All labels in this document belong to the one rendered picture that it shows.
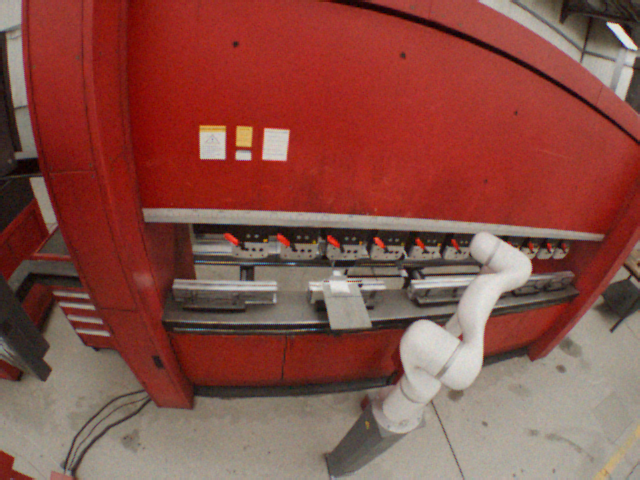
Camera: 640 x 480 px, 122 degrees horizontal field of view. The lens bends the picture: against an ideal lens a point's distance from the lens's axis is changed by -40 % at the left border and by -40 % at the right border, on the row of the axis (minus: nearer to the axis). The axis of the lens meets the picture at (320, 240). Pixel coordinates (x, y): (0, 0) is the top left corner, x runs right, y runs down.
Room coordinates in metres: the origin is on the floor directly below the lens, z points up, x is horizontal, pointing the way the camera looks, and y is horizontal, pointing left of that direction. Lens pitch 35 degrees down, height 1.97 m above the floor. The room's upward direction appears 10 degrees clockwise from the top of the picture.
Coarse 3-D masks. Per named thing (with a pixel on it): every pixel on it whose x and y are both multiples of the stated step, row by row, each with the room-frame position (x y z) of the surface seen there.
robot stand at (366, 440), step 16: (368, 400) 0.46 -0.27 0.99; (368, 416) 0.42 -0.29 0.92; (352, 432) 0.44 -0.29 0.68; (368, 432) 0.38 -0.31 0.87; (384, 432) 0.34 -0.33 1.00; (336, 448) 0.45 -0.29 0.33; (352, 448) 0.38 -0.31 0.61; (368, 448) 0.34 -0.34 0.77; (384, 448) 0.36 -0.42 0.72; (336, 464) 0.38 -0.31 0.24; (352, 464) 0.34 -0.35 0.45
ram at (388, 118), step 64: (192, 0) 0.85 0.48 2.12; (256, 0) 0.90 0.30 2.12; (128, 64) 0.80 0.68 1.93; (192, 64) 0.85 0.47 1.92; (256, 64) 0.90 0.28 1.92; (320, 64) 0.95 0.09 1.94; (384, 64) 1.00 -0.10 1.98; (448, 64) 1.06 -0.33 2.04; (512, 64) 1.14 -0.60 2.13; (192, 128) 0.85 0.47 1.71; (256, 128) 0.91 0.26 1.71; (320, 128) 0.96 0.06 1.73; (384, 128) 1.02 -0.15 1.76; (448, 128) 1.08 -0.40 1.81; (512, 128) 1.17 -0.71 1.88; (576, 128) 1.28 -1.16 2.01; (192, 192) 0.85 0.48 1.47; (256, 192) 0.91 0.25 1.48; (320, 192) 0.97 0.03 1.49; (384, 192) 1.03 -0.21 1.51; (448, 192) 1.11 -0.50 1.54; (512, 192) 1.21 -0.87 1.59; (576, 192) 1.36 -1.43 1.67
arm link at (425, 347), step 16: (416, 336) 0.45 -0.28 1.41; (432, 336) 0.45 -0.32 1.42; (448, 336) 0.45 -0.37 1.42; (400, 352) 0.45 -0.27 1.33; (416, 352) 0.42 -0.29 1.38; (432, 352) 0.41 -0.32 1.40; (448, 352) 0.40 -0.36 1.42; (416, 368) 0.42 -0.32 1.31; (432, 368) 0.38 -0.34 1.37; (400, 384) 0.43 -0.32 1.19; (416, 384) 0.39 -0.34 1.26; (432, 384) 0.40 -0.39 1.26; (416, 400) 0.37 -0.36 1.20
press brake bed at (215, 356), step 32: (448, 320) 1.08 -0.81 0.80; (512, 320) 1.25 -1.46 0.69; (544, 320) 1.39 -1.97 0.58; (192, 352) 0.72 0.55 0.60; (224, 352) 0.76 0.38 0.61; (256, 352) 0.81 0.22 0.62; (288, 352) 0.85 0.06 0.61; (320, 352) 0.89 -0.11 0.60; (352, 352) 0.94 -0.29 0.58; (384, 352) 1.00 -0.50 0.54; (512, 352) 1.45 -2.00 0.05; (224, 384) 0.79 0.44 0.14; (256, 384) 0.84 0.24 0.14; (288, 384) 0.90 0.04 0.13; (320, 384) 0.98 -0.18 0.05; (352, 384) 1.02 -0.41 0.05; (384, 384) 1.05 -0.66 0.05
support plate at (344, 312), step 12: (324, 288) 0.99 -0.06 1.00; (336, 300) 0.92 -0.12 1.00; (348, 300) 0.94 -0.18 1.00; (360, 300) 0.95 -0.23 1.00; (336, 312) 0.85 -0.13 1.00; (348, 312) 0.86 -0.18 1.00; (360, 312) 0.87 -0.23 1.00; (336, 324) 0.79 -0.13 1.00; (348, 324) 0.80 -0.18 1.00; (360, 324) 0.81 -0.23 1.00
